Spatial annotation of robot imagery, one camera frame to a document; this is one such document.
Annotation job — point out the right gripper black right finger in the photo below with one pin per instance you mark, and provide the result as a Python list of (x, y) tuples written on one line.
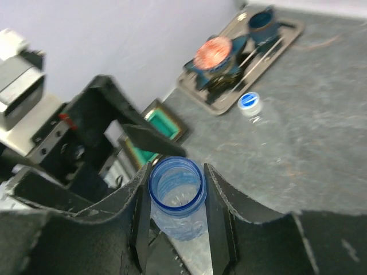
[(246, 237)]

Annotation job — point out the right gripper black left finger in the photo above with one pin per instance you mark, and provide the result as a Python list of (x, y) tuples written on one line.
[(109, 237)]

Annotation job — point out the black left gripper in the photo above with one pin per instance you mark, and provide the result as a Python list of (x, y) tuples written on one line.
[(71, 146)]

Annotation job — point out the blue-label water bottle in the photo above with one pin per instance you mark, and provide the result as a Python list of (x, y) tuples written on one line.
[(177, 187)]

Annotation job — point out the clear bottle blue-white cap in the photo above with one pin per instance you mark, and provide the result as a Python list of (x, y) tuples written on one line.
[(256, 110)]

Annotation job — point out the green square dish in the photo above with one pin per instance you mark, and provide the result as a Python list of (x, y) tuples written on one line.
[(159, 137)]

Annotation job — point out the dark blue star plate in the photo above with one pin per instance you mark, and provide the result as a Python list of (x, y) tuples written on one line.
[(218, 66)]

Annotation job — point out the metal serving tray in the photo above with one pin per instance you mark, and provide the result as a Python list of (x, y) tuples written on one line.
[(219, 91)]

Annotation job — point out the dark teal mug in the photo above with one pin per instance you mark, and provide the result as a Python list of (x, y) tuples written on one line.
[(263, 26)]

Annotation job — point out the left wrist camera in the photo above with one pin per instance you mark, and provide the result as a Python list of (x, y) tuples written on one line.
[(25, 106)]

